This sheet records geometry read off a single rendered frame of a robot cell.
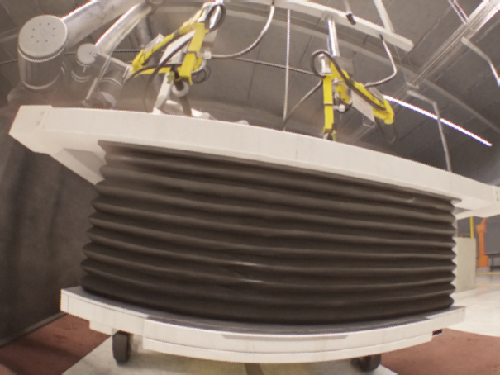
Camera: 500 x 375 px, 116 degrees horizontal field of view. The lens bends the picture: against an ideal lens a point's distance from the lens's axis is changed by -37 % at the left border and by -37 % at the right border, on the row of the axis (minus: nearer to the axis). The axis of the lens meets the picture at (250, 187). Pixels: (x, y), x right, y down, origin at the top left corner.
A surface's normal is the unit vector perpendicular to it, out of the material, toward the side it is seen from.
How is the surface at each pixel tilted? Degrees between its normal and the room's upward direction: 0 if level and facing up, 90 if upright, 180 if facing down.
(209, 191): 139
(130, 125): 90
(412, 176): 90
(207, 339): 90
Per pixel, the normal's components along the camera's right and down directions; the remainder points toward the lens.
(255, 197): 0.00, 0.65
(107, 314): 0.13, -0.26
